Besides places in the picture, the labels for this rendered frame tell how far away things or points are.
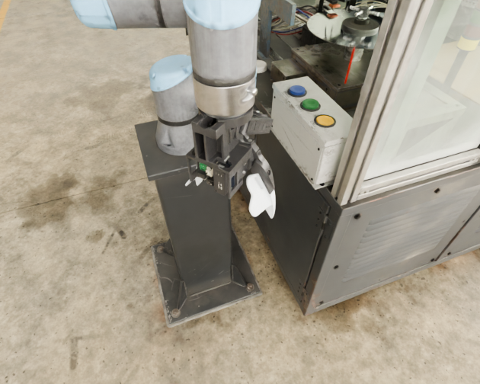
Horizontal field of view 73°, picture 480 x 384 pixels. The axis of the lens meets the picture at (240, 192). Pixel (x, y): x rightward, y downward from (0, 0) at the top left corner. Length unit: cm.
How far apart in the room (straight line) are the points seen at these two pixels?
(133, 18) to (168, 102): 41
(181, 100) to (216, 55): 49
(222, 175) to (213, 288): 108
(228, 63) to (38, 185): 192
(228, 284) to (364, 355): 60
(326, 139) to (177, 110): 37
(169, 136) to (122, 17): 49
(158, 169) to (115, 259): 86
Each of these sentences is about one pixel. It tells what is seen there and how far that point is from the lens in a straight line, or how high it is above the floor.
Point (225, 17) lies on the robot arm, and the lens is 35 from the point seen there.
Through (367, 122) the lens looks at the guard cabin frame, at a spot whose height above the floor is 98.
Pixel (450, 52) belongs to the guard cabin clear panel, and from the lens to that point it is 74.
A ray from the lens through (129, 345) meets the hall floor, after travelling 147.
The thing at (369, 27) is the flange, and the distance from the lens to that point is 118.
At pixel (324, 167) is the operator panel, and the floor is 82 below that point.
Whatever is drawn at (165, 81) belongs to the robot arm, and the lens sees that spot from 82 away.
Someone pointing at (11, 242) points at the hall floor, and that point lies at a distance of 197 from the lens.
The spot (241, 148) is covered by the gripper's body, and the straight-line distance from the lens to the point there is 45.
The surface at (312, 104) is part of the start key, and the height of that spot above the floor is 91.
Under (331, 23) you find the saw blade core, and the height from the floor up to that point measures 95.
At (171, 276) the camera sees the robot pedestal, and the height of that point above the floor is 1.
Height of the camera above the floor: 134
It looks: 47 degrees down
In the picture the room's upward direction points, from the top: straight up
